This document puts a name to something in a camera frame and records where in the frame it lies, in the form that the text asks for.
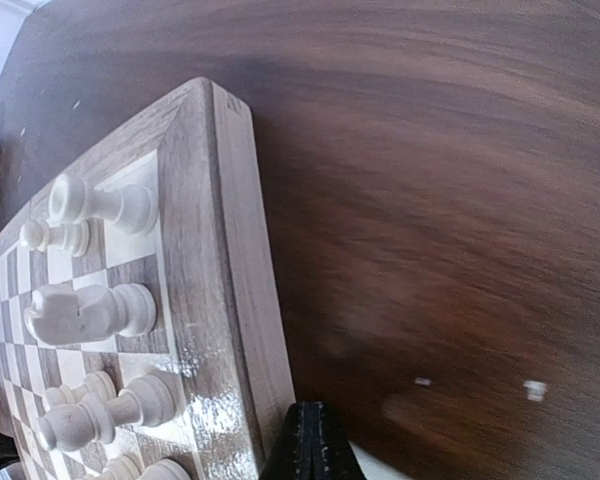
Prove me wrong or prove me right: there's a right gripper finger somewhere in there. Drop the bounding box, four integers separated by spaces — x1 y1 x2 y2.
262 401 365 480

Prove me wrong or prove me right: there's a white pawn chess piece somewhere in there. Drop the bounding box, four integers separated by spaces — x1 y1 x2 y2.
19 220 91 257

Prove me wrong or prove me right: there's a white knight chess piece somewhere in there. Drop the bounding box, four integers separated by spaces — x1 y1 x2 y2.
23 283 157 346

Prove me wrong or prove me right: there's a white bishop chess piece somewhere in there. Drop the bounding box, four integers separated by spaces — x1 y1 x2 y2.
35 374 177 452

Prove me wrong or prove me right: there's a wooden chess board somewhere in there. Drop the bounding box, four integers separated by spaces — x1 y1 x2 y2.
0 78 295 479

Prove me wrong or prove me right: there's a white rook chess piece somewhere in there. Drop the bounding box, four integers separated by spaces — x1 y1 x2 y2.
48 174 158 235

